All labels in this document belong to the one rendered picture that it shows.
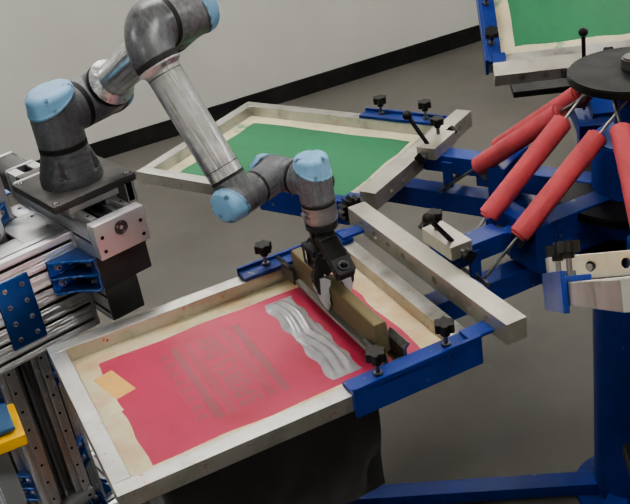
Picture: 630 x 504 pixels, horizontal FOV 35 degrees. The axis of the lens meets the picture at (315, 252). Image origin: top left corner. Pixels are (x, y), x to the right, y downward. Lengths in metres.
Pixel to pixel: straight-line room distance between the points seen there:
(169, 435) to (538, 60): 1.63
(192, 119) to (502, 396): 1.85
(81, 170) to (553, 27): 1.57
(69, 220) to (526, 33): 1.56
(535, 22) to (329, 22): 3.23
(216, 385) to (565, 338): 1.94
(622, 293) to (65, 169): 1.53
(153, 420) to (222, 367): 0.20
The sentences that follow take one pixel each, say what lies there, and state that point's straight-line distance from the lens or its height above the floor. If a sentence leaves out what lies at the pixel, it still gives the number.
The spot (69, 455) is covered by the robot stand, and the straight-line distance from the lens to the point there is 2.85.
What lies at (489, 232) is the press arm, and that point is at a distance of 2.36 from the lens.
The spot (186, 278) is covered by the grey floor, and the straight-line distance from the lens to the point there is 4.51.
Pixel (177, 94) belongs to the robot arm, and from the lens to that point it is 2.04.
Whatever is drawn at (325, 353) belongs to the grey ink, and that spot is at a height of 0.96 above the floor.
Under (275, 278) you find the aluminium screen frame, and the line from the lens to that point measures 2.43.
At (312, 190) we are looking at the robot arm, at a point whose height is 1.30.
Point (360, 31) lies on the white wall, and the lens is 6.47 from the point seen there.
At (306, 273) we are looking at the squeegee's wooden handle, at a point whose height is 1.03.
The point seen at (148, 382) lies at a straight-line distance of 2.20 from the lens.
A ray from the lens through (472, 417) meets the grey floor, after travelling 3.45.
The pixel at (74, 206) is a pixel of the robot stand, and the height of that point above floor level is 1.24.
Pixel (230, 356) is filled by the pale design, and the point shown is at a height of 0.96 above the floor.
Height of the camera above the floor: 2.19
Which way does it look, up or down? 29 degrees down
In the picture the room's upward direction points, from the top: 9 degrees counter-clockwise
